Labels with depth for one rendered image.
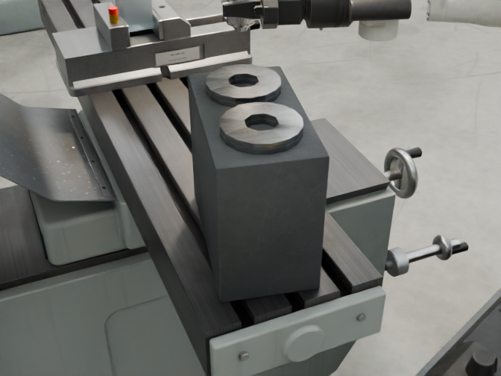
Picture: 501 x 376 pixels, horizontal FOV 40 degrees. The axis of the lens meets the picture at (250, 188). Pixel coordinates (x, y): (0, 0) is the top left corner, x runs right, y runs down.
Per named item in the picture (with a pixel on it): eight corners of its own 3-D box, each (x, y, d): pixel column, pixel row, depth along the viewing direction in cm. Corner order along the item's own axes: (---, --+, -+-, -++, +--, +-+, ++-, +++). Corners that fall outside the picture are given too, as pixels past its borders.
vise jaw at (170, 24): (170, 13, 133) (168, -8, 131) (191, 36, 124) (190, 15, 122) (140, 17, 132) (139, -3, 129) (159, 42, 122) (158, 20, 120)
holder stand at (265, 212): (277, 183, 99) (281, 54, 87) (320, 289, 81) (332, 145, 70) (194, 194, 97) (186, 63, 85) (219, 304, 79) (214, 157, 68)
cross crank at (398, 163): (399, 177, 164) (405, 133, 157) (428, 204, 155) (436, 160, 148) (340, 192, 159) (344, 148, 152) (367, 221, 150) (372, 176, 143)
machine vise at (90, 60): (225, 35, 142) (224, -18, 136) (254, 63, 131) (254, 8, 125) (55, 63, 131) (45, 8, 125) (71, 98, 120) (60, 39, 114)
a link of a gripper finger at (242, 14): (222, -1, 108) (261, -2, 109) (222, 19, 110) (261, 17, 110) (222, 3, 107) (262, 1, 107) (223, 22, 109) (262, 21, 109)
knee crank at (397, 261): (457, 242, 158) (461, 221, 155) (473, 257, 154) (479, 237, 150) (374, 267, 151) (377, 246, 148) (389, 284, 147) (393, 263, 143)
